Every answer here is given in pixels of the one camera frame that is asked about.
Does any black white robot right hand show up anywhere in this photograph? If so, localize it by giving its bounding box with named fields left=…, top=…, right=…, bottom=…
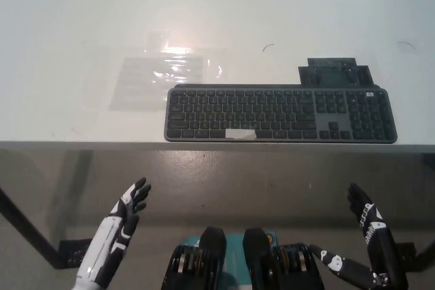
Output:
left=308, top=183, right=409, bottom=290

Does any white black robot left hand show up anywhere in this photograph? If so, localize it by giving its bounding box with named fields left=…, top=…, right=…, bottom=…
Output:
left=75, top=177, right=152, bottom=290

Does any dark grey full-size keyboard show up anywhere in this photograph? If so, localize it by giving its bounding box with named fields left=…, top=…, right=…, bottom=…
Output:
left=164, top=82, right=399, bottom=144

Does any black teal robot torso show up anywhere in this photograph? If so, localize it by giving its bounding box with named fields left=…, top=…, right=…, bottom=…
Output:
left=162, top=225, right=327, bottom=290

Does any black table foot plate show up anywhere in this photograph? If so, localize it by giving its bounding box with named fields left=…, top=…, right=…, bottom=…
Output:
left=390, top=242, right=417, bottom=264
left=59, top=239, right=93, bottom=268

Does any black metal table leg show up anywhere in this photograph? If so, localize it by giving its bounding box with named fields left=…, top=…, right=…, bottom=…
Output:
left=0, top=184, right=67, bottom=269

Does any clear plastic sheet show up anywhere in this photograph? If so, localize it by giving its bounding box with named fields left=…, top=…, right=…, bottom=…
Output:
left=108, top=28, right=224, bottom=113

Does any white tape patch on spacebar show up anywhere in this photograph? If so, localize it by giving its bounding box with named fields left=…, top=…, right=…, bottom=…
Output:
left=225, top=128, right=258, bottom=141

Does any dark grey plastic bracket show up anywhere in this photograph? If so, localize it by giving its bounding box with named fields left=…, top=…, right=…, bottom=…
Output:
left=298, top=58, right=373, bottom=88

